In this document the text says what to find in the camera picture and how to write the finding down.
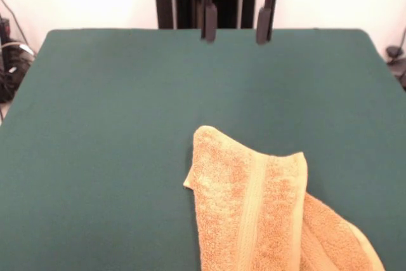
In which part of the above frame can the orange terry towel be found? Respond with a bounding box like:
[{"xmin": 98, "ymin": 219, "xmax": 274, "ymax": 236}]
[{"xmin": 183, "ymin": 124, "xmax": 386, "ymax": 271}]

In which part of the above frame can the black floor device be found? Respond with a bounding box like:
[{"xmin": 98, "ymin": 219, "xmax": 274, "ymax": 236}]
[{"xmin": 385, "ymin": 45, "xmax": 406, "ymax": 91}]

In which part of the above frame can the dark green table cloth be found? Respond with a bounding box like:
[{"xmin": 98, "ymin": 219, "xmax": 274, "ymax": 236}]
[{"xmin": 0, "ymin": 28, "xmax": 406, "ymax": 271}]

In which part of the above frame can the thin black cable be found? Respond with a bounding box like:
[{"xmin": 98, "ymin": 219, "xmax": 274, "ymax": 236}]
[{"xmin": 0, "ymin": 0, "xmax": 31, "ymax": 50}]

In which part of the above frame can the black equipment with cables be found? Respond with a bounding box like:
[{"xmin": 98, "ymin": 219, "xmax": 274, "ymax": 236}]
[{"xmin": 0, "ymin": 17, "xmax": 34, "ymax": 103}]

